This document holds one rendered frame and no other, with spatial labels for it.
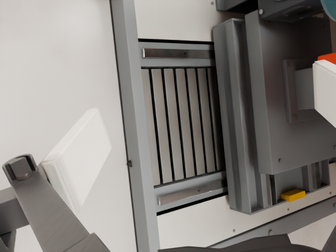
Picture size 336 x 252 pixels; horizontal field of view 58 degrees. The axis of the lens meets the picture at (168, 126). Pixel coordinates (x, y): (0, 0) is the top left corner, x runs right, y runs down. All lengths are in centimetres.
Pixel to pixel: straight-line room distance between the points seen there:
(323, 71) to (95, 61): 65
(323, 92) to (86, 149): 13
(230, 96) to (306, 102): 18
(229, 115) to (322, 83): 64
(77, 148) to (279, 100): 69
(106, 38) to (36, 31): 16
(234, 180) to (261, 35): 37
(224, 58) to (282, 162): 30
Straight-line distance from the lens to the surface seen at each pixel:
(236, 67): 79
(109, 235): 81
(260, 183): 85
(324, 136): 96
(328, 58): 61
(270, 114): 78
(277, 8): 74
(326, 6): 49
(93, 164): 17
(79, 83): 76
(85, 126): 17
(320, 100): 19
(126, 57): 74
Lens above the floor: 72
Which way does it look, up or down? 59 degrees down
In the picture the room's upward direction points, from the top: 88 degrees clockwise
